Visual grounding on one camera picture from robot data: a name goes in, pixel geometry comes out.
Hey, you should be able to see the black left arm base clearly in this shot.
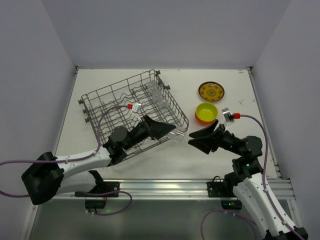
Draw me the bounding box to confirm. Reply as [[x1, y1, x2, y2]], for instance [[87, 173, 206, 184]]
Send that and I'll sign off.
[[75, 170, 120, 214]]

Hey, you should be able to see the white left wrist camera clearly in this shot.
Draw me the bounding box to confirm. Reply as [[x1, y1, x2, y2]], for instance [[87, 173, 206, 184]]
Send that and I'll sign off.
[[130, 102, 142, 119]]

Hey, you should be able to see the aluminium mounting rail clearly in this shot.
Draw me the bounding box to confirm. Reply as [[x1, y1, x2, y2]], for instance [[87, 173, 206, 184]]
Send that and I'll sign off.
[[50, 178, 295, 200]]

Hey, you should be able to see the grey wire dish rack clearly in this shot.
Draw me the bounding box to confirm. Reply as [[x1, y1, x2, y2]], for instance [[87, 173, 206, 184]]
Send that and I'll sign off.
[[78, 69, 189, 166]]

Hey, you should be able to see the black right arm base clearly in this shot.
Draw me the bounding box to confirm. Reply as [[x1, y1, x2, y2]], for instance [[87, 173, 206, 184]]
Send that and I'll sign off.
[[206, 175, 243, 210]]

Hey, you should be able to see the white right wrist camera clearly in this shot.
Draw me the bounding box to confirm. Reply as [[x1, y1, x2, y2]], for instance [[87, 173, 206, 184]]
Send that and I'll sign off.
[[221, 108, 235, 127]]

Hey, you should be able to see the orange bowl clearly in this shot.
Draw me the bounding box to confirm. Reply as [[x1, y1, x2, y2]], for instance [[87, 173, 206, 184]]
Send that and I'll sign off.
[[194, 112, 217, 126]]

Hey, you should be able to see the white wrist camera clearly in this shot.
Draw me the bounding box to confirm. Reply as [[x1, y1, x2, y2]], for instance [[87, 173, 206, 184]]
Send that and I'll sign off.
[[221, 108, 235, 127], [130, 102, 142, 119]]

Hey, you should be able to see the lime green bowl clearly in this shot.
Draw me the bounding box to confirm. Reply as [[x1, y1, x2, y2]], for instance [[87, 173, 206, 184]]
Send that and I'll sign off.
[[195, 102, 218, 116]]

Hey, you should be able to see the yellow patterned plate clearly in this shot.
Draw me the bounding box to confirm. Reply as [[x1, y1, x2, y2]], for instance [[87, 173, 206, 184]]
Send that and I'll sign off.
[[198, 81, 225, 103]]

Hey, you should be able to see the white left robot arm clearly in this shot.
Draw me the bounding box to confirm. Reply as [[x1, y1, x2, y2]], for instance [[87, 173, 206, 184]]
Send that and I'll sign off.
[[21, 115, 176, 205]]

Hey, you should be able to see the clear glass cup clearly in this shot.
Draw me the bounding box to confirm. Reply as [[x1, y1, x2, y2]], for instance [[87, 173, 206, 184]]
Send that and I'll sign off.
[[146, 81, 157, 93], [151, 89, 163, 101], [156, 98, 169, 111], [167, 126, 186, 143]]

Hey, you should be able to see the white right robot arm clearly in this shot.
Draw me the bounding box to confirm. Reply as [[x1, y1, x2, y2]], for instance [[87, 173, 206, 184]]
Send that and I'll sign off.
[[188, 121, 309, 240]]

